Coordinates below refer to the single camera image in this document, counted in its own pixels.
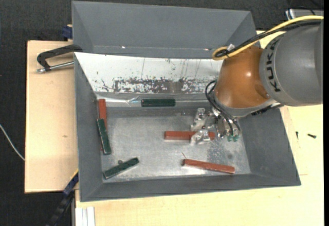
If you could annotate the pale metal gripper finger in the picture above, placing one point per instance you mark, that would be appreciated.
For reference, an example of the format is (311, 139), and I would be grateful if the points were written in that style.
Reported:
(201, 119)
(202, 138)

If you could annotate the red-brown flat block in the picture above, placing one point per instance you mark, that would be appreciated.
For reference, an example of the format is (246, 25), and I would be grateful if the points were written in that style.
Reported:
(208, 166)
(102, 109)
(177, 135)

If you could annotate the pale wood board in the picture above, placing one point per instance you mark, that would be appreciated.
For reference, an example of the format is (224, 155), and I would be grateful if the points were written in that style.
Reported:
(51, 117)

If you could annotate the dark green flat block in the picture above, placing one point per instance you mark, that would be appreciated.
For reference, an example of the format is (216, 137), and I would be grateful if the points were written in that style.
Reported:
(104, 137)
(157, 102)
(120, 168)

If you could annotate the grey metal bin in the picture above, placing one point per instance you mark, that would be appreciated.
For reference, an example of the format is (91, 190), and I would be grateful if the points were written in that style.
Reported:
(159, 29)

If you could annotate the small black screw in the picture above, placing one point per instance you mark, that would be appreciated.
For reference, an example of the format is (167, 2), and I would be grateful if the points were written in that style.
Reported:
(312, 136)

